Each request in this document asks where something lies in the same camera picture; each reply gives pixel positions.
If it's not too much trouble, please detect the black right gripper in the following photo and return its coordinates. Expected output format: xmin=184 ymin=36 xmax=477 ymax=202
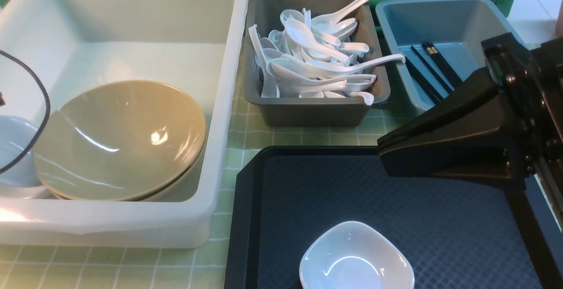
xmin=377 ymin=33 xmax=563 ymax=232

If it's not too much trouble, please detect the white square dish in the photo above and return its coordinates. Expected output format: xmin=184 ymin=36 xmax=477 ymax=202
xmin=299 ymin=221 xmax=416 ymax=289
xmin=0 ymin=115 xmax=41 ymax=187

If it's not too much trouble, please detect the yellow noodle bowl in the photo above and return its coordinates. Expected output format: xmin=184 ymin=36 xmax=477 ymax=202
xmin=32 ymin=80 xmax=207 ymax=201

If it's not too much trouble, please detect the yellow bowl in tub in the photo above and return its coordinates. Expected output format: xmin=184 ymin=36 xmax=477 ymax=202
xmin=33 ymin=136 xmax=205 ymax=201

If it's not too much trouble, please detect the black chopstick left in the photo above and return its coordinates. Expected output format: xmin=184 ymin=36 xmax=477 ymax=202
xmin=406 ymin=57 xmax=444 ymax=104

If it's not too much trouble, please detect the black chopstick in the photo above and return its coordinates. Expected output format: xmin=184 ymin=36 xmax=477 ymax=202
xmin=410 ymin=46 xmax=453 ymax=94
xmin=421 ymin=42 xmax=463 ymax=88
xmin=406 ymin=57 xmax=444 ymax=104

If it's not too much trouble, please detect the black chopstick right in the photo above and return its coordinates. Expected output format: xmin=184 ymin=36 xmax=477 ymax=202
xmin=421 ymin=42 xmax=463 ymax=88

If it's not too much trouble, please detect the black serving tray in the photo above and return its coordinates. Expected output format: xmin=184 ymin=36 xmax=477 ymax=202
xmin=224 ymin=146 xmax=562 ymax=289

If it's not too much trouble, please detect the blue-grey chopstick bin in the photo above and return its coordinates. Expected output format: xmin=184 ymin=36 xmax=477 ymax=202
xmin=375 ymin=0 xmax=524 ymax=97

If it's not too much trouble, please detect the black chopstick middle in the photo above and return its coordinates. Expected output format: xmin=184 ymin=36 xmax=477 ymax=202
xmin=410 ymin=46 xmax=453 ymax=94

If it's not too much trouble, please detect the pile of white spoons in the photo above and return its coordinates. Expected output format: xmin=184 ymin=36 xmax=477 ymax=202
xmin=248 ymin=10 xmax=378 ymax=106

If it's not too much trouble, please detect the white spoon sticking up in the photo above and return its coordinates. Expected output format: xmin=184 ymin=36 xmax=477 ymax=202
xmin=311 ymin=0 xmax=370 ymax=25

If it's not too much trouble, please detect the white spoon leaning left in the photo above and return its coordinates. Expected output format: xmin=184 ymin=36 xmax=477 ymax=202
xmin=248 ymin=24 xmax=280 ymax=98

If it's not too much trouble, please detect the grey spoon bin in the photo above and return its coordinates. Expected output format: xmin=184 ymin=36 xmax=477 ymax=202
xmin=239 ymin=0 xmax=371 ymax=127

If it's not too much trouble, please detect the large white plastic tub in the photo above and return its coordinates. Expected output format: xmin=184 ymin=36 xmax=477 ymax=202
xmin=1 ymin=0 xmax=248 ymax=248

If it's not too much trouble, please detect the green checkered tablecloth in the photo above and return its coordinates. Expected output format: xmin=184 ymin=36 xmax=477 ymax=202
xmin=0 ymin=69 xmax=415 ymax=289

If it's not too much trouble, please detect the white spoon long handle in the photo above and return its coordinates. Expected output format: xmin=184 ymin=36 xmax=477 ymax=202
xmin=306 ymin=53 xmax=406 ymax=78

